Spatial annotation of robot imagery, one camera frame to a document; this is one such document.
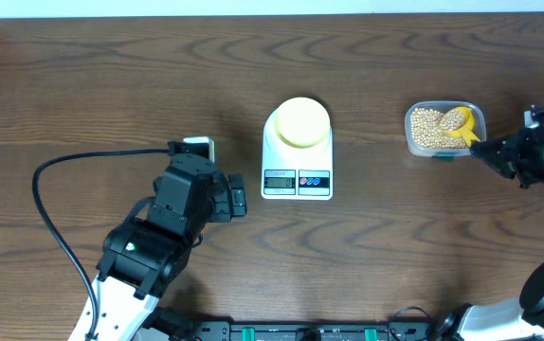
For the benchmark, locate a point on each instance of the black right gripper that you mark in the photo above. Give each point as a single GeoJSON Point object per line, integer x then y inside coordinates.
{"type": "Point", "coordinates": [508, 161]}

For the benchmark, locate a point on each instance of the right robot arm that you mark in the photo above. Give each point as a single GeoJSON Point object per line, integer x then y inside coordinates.
{"type": "Point", "coordinates": [520, 318]}

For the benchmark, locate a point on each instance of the yellow measuring scoop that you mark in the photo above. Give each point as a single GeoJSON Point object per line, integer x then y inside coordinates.
{"type": "Point", "coordinates": [459, 122]}

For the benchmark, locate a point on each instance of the soybeans pile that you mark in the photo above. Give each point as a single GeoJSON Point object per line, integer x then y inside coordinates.
{"type": "Point", "coordinates": [427, 134]}

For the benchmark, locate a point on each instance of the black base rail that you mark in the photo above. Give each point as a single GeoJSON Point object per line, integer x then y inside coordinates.
{"type": "Point", "coordinates": [166, 324]}

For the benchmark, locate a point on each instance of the white digital kitchen scale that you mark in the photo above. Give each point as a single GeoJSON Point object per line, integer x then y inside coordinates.
{"type": "Point", "coordinates": [292, 173]}

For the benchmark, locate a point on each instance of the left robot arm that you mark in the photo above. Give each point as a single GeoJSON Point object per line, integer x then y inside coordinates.
{"type": "Point", "coordinates": [151, 247]}

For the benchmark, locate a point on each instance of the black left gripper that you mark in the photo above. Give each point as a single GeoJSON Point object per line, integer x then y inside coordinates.
{"type": "Point", "coordinates": [223, 209]}

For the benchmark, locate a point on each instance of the clear plastic container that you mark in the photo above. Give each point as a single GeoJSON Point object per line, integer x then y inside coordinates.
{"type": "Point", "coordinates": [444, 106]}

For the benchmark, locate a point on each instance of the pale yellow bowl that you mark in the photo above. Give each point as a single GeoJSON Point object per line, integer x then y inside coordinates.
{"type": "Point", "coordinates": [302, 122]}

